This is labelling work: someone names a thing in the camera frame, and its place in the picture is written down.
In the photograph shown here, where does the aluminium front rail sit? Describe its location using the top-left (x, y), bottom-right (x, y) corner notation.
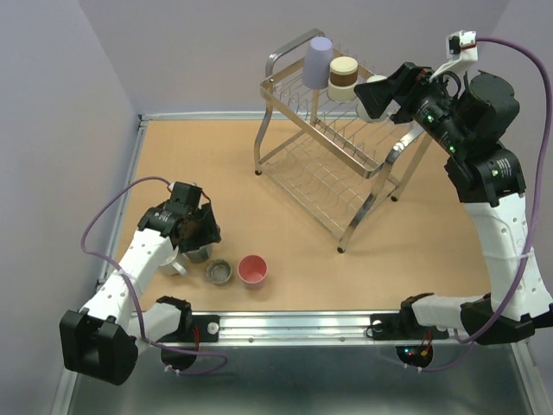
top-left (71, 307), bottom-right (531, 348)

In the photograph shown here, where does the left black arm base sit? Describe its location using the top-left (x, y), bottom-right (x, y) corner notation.
top-left (145, 314), bottom-right (220, 343)

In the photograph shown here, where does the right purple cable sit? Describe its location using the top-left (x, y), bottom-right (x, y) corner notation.
top-left (405, 37), bottom-right (552, 374)

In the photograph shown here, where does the small grey metal cup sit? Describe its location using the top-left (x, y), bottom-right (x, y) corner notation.
top-left (206, 259), bottom-right (232, 286)

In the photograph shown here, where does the steel-lined brown white cup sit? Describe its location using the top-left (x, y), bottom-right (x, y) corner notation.
top-left (327, 56), bottom-right (359, 103)

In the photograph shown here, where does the grey ceramic mug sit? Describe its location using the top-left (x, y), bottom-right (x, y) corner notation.
top-left (184, 244), bottom-right (213, 264)

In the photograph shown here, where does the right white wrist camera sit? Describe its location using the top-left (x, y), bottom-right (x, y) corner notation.
top-left (430, 30), bottom-right (478, 80)

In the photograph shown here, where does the purple cable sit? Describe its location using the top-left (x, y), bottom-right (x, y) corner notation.
top-left (80, 176), bottom-right (229, 376)
top-left (405, 37), bottom-right (552, 374)

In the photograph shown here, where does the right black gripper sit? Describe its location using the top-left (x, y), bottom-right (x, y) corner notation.
top-left (354, 62), bottom-right (473, 156)

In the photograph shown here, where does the metal wire dish rack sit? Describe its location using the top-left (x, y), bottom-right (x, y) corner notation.
top-left (253, 29), bottom-right (431, 253)

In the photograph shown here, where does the purple plastic cup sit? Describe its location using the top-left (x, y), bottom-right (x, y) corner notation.
top-left (302, 36), bottom-right (334, 90)

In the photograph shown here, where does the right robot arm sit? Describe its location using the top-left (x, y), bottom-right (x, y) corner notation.
top-left (354, 62), bottom-right (552, 345)

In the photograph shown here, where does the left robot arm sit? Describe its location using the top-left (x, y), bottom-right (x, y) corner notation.
top-left (59, 182), bottom-right (227, 386)

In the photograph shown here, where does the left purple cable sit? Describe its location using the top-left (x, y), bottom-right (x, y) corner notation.
top-left (80, 176), bottom-right (229, 376)

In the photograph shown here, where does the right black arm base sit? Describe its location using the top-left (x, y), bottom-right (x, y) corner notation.
top-left (371, 312), bottom-right (449, 341)

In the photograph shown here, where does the red plastic cup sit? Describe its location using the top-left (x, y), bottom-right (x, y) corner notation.
top-left (238, 254), bottom-right (268, 290)

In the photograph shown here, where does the white ceramic mug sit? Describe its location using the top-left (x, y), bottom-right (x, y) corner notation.
top-left (159, 250), bottom-right (187, 276)

